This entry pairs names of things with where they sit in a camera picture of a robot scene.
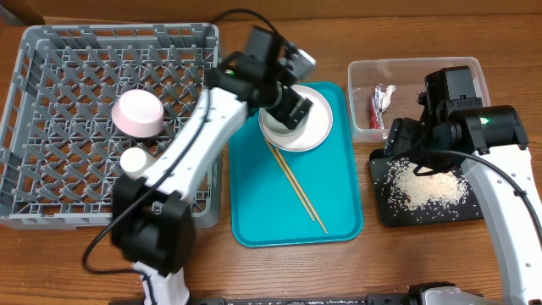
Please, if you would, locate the grey-green bowl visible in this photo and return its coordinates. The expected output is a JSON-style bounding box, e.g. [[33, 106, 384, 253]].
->
[[258, 108, 309, 137]]

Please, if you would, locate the white rice pile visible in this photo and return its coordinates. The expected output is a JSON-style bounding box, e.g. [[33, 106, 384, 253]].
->
[[376, 158, 470, 223]]

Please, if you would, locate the red snack wrapper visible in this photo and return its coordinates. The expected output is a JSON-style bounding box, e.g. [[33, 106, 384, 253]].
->
[[370, 84, 395, 129]]

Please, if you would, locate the small pink-white bowl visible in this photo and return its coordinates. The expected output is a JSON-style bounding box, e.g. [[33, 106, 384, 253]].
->
[[111, 89, 164, 138]]

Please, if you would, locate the small white cup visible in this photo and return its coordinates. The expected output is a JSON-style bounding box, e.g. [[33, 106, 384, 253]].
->
[[119, 147, 156, 180]]

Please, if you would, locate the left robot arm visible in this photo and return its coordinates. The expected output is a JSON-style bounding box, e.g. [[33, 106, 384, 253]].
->
[[108, 26, 316, 304]]

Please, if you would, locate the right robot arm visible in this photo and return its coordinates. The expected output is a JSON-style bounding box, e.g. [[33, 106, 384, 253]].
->
[[383, 66, 541, 304]]

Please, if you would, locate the grey dishwasher rack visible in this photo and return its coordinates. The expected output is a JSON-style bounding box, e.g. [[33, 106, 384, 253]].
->
[[1, 23, 220, 230]]

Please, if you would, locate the large white plate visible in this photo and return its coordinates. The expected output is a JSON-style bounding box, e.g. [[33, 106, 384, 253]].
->
[[259, 85, 333, 152]]

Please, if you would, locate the upper wooden chopstick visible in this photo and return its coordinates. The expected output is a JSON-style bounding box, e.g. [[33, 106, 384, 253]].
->
[[264, 137, 317, 223]]

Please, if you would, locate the wooden chopstick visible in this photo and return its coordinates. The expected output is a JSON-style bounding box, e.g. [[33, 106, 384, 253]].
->
[[264, 137, 317, 223], [274, 148, 329, 235]]

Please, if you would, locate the lower wooden chopstick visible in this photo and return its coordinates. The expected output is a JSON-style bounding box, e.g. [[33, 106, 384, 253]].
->
[[274, 148, 329, 235]]

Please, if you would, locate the clear plastic bin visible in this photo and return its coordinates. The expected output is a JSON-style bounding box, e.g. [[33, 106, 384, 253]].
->
[[347, 57, 491, 143]]

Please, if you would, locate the black tray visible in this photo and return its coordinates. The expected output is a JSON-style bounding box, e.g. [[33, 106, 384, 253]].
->
[[368, 149, 483, 227]]

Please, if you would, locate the teal serving tray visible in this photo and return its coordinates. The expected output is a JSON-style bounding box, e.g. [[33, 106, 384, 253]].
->
[[229, 82, 363, 247]]

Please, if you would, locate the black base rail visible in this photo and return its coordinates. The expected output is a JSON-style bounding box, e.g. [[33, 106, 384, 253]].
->
[[108, 281, 484, 305]]

